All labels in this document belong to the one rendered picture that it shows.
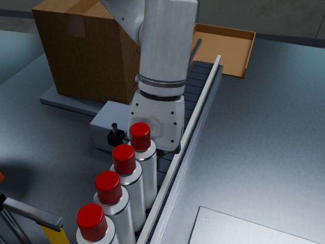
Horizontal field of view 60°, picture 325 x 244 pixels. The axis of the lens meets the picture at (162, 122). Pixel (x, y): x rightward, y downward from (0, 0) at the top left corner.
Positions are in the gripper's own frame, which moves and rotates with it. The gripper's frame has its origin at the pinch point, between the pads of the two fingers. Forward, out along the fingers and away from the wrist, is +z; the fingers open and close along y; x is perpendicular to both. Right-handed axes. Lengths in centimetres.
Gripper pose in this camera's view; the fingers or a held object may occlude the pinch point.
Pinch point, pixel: (152, 163)
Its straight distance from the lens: 58.0
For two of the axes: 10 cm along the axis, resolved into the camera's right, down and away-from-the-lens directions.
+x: 3.2, -3.5, 8.8
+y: 9.4, 2.3, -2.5
